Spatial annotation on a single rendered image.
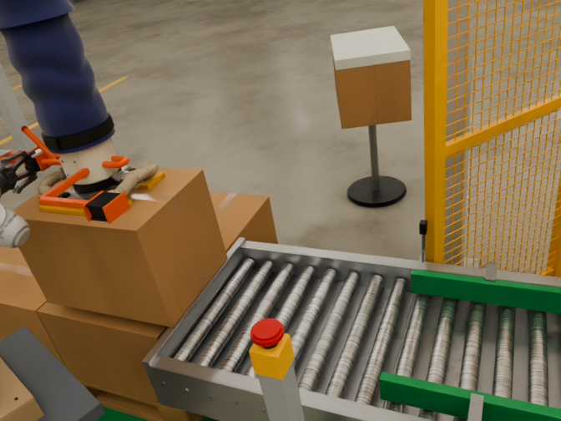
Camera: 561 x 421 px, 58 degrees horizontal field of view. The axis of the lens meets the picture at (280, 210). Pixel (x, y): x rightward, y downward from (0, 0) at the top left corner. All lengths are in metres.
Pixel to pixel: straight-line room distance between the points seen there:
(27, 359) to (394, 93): 2.19
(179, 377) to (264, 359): 0.63
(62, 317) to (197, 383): 0.74
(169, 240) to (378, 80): 1.64
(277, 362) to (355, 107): 2.08
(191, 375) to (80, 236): 0.57
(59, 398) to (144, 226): 0.52
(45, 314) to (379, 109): 1.98
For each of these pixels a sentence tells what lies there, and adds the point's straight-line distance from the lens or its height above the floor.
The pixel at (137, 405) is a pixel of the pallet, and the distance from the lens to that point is 2.44.
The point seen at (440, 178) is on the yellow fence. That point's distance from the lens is 1.79.
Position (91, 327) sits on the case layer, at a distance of 2.10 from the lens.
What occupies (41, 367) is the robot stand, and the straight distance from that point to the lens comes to 1.67.
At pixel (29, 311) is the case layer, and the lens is 2.32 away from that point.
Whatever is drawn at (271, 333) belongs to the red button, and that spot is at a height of 1.04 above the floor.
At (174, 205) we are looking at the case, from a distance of 1.72.
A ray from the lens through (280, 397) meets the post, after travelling 1.17.
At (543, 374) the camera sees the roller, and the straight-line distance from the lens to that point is 1.66.
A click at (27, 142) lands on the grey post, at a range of 5.24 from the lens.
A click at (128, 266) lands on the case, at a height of 0.86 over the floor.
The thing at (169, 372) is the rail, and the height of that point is 0.59.
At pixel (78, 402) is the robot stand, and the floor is 0.75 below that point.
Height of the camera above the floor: 1.77
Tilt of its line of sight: 31 degrees down
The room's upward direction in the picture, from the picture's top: 10 degrees counter-clockwise
